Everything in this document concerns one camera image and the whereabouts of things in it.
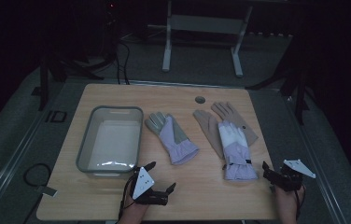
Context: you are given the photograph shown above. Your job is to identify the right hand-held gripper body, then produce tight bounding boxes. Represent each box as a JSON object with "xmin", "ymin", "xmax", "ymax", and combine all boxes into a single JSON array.
[{"xmin": 271, "ymin": 159, "xmax": 316, "ymax": 192}]

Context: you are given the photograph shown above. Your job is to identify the plain beige glove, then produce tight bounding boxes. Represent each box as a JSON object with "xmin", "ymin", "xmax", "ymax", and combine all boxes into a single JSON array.
[{"xmin": 192, "ymin": 109, "xmax": 226, "ymax": 160}]

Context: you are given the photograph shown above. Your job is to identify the black cable loop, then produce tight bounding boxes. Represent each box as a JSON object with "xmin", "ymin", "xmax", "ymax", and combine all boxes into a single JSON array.
[{"xmin": 23, "ymin": 162, "xmax": 52, "ymax": 189}]

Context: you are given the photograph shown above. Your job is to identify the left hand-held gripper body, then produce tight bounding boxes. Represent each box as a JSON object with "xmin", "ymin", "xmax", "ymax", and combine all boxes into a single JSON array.
[{"xmin": 132, "ymin": 166, "xmax": 169, "ymax": 206}]

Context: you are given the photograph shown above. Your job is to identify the purple glove with grey palm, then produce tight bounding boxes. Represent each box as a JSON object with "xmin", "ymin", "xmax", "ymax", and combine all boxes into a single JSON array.
[{"xmin": 145, "ymin": 111, "xmax": 200, "ymax": 166}]

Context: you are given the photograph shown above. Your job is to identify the person's right hand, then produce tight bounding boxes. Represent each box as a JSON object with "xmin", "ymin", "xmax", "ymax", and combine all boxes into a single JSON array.
[{"xmin": 274, "ymin": 185, "xmax": 306, "ymax": 210}]

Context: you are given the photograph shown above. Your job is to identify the black floor cables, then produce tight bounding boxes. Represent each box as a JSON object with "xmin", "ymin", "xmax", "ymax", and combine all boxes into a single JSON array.
[{"xmin": 114, "ymin": 40, "xmax": 132, "ymax": 86}]

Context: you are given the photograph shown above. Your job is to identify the black metal stand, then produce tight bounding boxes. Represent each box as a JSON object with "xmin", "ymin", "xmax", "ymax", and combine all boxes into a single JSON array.
[
  {"xmin": 32, "ymin": 54, "xmax": 105, "ymax": 112},
  {"xmin": 246, "ymin": 36, "xmax": 313, "ymax": 125}
]

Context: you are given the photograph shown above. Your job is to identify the person's left hand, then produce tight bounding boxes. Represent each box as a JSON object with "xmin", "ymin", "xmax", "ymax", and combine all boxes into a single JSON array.
[{"xmin": 123, "ymin": 188, "xmax": 150, "ymax": 217}]

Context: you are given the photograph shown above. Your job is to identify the grey plastic bin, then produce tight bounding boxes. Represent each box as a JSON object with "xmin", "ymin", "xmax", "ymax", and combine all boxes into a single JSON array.
[{"xmin": 76, "ymin": 105, "xmax": 145, "ymax": 178}]

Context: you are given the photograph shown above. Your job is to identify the dark device with red light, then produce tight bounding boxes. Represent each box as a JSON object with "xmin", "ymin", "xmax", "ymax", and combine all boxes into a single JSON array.
[{"xmin": 104, "ymin": 1, "xmax": 119, "ymax": 22}]

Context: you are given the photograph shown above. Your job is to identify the beige glove with dark button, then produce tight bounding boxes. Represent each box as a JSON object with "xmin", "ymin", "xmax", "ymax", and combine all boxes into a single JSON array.
[{"xmin": 210, "ymin": 101, "xmax": 260, "ymax": 147}]

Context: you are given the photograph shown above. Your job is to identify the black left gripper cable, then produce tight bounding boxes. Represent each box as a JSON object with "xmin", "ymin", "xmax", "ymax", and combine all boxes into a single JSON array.
[{"xmin": 117, "ymin": 174, "xmax": 139, "ymax": 222}]

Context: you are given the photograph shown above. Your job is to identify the white desk frame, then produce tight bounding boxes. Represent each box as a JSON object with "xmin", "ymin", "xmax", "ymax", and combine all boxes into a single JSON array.
[{"xmin": 161, "ymin": 0, "xmax": 254, "ymax": 78}]

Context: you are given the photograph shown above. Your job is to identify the grey tape piece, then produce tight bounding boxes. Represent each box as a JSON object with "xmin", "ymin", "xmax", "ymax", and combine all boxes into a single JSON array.
[{"xmin": 36, "ymin": 185, "xmax": 59, "ymax": 198}]

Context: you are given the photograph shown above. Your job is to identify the purple glove with white fingers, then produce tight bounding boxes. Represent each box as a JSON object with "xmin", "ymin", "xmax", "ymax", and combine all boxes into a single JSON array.
[{"xmin": 218, "ymin": 120, "xmax": 259, "ymax": 182}]

